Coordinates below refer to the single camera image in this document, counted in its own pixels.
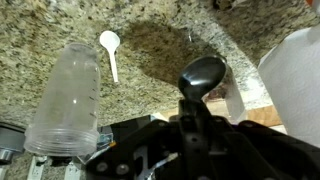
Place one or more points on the wooden cutting board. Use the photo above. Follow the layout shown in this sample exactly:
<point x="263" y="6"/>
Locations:
<point x="266" y="115"/>

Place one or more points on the white plastic spoon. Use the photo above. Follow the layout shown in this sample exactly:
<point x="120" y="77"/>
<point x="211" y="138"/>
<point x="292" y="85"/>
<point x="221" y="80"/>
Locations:
<point x="111" y="41"/>

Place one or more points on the white paper towel sheet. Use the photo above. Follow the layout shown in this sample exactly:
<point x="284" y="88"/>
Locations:
<point x="291" y="74"/>

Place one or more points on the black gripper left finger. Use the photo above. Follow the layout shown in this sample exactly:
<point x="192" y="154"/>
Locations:
<point x="142" y="154"/>

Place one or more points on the clear plastic blender cup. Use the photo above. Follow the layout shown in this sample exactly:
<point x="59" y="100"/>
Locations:
<point x="65" y="123"/>

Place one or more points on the silver metal spoon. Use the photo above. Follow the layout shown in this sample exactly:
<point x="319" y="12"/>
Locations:
<point x="201" y="76"/>

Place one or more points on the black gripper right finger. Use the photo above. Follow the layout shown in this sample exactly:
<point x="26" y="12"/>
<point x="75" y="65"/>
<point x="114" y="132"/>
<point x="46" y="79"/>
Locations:
<point x="250" y="151"/>

